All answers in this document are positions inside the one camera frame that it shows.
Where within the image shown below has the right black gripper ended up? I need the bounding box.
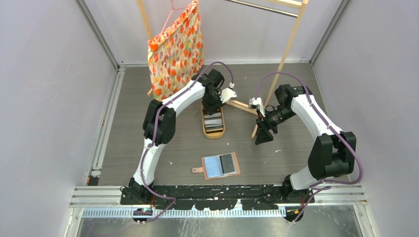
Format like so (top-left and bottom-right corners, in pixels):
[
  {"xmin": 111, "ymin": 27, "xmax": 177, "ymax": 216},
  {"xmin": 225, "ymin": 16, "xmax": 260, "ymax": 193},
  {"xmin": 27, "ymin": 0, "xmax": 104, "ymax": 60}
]
[{"xmin": 255, "ymin": 106, "xmax": 296, "ymax": 145}]

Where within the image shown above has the tan oval card tray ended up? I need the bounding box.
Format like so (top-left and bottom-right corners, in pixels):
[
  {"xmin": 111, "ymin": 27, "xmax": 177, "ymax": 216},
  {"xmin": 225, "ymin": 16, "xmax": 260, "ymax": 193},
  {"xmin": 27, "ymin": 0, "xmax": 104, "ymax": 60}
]
[{"xmin": 201, "ymin": 106, "xmax": 225, "ymax": 139}]

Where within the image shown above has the dark credit card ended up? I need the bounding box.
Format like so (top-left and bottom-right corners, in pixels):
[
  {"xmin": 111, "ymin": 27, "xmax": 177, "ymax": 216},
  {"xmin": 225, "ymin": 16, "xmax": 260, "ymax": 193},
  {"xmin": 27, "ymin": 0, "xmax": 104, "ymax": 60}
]
[{"xmin": 220, "ymin": 154, "xmax": 236, "ymax": 175}]

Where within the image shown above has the pink leather card holder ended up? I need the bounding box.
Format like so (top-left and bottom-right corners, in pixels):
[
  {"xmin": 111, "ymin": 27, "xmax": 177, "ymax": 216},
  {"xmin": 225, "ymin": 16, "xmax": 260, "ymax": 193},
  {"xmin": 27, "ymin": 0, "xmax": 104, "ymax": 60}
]
[{"xmin": 192, "ymin": 152, "xmax": 241, "ymax": 180}]

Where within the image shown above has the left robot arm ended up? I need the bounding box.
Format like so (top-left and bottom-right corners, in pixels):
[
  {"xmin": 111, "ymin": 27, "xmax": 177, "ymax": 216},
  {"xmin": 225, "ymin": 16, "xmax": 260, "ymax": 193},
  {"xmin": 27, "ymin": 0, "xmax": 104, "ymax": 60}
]
[{"xmin": 128, "ymin": 69, "xmax": 225, "ymax": 204}]

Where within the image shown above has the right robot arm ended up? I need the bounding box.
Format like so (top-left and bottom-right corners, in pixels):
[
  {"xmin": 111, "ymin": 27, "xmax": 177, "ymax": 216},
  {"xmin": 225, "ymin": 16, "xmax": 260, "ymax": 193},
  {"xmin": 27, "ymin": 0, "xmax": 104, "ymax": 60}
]
[{"xmin": 249, "ymin": 84, "xmax": 356, "ymax": 203}]

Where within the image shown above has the stack of credit cards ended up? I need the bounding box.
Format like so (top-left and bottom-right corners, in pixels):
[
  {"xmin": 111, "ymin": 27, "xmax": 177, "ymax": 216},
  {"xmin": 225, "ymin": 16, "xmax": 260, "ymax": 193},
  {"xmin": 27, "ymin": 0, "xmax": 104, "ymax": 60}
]
[{"xmin": 204, "ymin": 111, "xmax": 224, "ymax": 133}]

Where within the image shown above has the floral orange fabric bag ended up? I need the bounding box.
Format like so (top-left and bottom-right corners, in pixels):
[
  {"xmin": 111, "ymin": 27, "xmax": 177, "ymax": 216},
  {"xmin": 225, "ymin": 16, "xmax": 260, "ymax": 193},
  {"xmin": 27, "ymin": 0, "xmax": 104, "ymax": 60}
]
[{"xmin": 148, "ymin": 0, "xmax": 205, "ymax": 101}]

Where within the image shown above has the wooden clothes rack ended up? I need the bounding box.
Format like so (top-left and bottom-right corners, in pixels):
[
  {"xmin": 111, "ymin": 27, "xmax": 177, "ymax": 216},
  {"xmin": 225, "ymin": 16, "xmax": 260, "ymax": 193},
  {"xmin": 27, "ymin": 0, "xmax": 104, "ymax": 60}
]
[{"xmin": 136, "ymin": 0, "xmax": 310, "ymax": 139}]

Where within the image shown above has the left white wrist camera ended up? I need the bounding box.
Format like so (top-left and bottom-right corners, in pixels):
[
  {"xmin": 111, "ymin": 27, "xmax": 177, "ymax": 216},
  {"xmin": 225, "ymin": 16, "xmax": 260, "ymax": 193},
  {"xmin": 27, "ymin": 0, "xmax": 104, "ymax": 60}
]
[{"xmin": 219, "ymin": 82, "xmax": 237, "ymax": 105}]

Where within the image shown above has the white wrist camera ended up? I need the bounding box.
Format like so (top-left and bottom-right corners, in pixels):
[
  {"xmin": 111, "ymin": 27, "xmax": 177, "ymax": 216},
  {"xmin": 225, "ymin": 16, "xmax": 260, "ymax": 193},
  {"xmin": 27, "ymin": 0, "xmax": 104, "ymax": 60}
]
[
  {"xmin": 249, "ymin": 97, "xmax": 265, "ymax": 118},
  {"xmin": 219, "ymin": 82, "xmax": 237, "ymax": 105}
]

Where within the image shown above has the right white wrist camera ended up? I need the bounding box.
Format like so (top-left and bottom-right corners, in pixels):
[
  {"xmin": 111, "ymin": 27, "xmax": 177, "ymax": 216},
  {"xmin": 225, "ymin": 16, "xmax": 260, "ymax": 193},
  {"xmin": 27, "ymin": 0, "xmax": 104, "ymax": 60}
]
[{"xmin": 249, "ymin": 97, "xmax": 265, "ymax": 118}]

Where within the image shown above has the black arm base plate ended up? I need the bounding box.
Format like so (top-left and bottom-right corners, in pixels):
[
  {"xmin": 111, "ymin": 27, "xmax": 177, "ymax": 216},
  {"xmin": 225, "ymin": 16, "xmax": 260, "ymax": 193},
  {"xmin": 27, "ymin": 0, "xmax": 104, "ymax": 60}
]
[{"xmin": 120, "ymin": 184, "xmax": 312, "ymax": 211}]

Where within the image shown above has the pink wire hanger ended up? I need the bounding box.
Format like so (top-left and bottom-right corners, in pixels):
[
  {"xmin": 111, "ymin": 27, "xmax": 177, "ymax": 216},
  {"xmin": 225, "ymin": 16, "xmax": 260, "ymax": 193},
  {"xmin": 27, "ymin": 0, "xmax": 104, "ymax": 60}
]
[{"xmin": 160, "ymin": 0, "xmax": 192, "ymax": 34}]

